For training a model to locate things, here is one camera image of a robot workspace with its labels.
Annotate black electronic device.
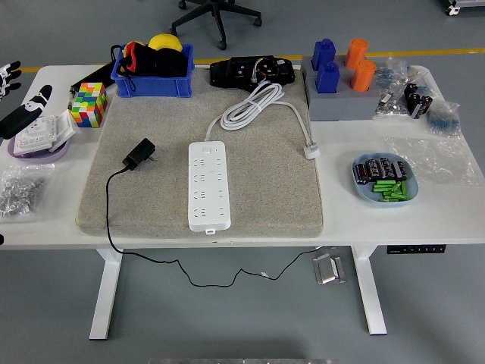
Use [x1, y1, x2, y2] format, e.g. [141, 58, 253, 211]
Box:
[209, 55, 296, 92]

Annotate yellow ball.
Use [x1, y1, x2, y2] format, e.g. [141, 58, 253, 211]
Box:
[147, 33, 183, 52]

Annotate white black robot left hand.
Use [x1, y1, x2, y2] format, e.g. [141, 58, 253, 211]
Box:
[0, 60, 53, 140]

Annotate grey block holder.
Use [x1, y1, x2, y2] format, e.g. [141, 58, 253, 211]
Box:
[300, 55, 382, 122]

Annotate white switch panel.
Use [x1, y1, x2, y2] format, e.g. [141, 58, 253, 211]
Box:
[48, 113, 76, 153]

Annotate clear bag of blue parts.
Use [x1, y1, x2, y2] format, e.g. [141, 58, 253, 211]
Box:
[375, 56, 431, 94]

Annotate colourful puzzle cube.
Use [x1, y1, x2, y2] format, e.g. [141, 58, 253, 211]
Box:
[70, 81, 108, 129]

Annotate grey-brown mat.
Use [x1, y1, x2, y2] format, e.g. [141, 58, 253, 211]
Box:
[74, 70, 325, 240]

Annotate black desk control panel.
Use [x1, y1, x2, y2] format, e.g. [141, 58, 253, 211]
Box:
[386, 245, 447, 255]

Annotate white power strip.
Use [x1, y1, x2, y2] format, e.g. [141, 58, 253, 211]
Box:
[188, 140, 232, 234]

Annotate empty clear plastic bag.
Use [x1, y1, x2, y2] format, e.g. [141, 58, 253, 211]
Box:
[384, 135, 484, 187]

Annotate metal foot pedal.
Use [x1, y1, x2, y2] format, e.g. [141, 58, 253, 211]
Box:
[311, 253, 347, 285]

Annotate thin black adapter cord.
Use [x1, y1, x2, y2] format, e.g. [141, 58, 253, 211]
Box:
[105, 166, 323, 288]

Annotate blue bottle block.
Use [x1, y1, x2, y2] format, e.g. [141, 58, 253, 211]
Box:
[315, 60, 341, 95]
[311, 37, 337, 72]

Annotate long black box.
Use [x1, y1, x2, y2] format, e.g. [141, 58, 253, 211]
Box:
[69, 62, 117, 102]

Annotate clear bag of metal nuts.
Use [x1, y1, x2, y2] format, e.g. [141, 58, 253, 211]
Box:
[0, 163, 56, 224]

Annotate clear bag of metal parts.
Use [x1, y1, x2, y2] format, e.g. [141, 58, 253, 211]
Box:
[372, 89, 411, 122]

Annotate clear bag of blue components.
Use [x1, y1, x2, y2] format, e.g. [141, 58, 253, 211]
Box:
[424, 100, 462, 138]

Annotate light blue plate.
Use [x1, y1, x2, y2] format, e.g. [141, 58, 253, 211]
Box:
[351, 152, 419, 209]

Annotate blue plastic bin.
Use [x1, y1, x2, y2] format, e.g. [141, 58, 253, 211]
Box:
[110, 43, 196, 99]

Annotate black red fabric bag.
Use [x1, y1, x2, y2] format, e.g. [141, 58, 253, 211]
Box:
[110, 39, 189, 92]

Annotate white power strip cable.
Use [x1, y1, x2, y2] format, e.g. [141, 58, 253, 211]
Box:
[205, 82, 321, 160]

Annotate white wheeled cart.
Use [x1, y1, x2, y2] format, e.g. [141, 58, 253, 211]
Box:
[445, 0, 485, 17]

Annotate purple tray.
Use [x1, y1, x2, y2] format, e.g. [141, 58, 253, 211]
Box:
[7, 134, 71, 165]

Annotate orange cylinder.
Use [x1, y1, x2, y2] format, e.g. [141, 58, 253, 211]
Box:
[349, 59, 378, 93]
[343, 37, 370, 69]

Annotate black office chair base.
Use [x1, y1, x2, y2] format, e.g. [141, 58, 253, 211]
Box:
[170, 0, 263, 51]

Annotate white table leg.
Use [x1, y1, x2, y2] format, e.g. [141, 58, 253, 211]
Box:
[89, 248, 124, 340]
[350, 246, 388, 337]

